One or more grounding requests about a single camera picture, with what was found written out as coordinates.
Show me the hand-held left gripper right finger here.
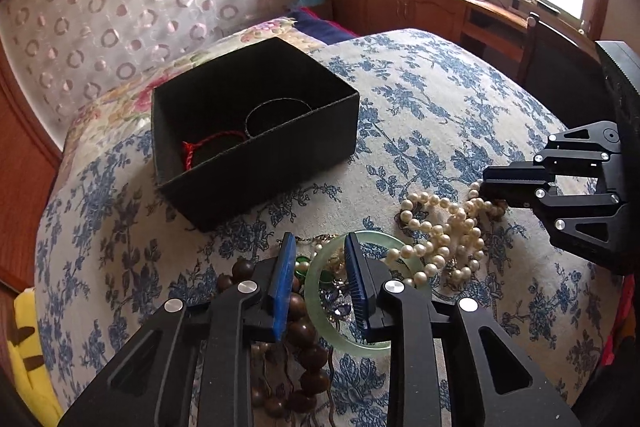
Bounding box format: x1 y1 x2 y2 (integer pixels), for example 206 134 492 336
344 232 585 427

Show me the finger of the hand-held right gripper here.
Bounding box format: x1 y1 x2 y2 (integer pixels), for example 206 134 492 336
497 184 632 275
481 121 624 202

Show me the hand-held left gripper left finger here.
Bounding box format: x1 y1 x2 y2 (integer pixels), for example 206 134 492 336
57 232 301 427

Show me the green jade bangle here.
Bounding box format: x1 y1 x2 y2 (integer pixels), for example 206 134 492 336
303 230 427 352

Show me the large wooden bead bracelet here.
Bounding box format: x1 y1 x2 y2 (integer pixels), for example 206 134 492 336
216 258 334 419

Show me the pearl necklace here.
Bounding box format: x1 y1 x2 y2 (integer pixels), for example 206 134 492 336
397 179 510 289

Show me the black jewelry box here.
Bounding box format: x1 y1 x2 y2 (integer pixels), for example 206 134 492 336
151 37 361 233

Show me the crystal jewelry piece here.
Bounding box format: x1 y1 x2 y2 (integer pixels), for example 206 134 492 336
320 257 357 324

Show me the red cloth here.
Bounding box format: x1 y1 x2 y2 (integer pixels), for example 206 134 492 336
599 276 638 370

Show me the blue floral blanket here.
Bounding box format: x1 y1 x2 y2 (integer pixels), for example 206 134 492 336
35 28 623 427

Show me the wooden cabinet counter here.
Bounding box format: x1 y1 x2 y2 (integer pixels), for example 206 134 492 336
295 0 603 60

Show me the pink floral quilt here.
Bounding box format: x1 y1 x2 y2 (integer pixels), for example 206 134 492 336
62 17 361 152

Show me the navy blanket with red edge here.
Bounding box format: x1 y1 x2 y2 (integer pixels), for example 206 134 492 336
289 6 360 46

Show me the yellow plush toy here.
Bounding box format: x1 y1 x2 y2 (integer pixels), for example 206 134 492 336
11 288 70 420

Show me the circle patterned sheer curtain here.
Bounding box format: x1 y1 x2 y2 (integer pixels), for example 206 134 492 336
0 0 303 130

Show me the red string bracelet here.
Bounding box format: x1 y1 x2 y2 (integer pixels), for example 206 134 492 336
181 131 249 172

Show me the thin black bracelet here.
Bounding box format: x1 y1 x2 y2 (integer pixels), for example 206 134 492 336
243 98 314 138

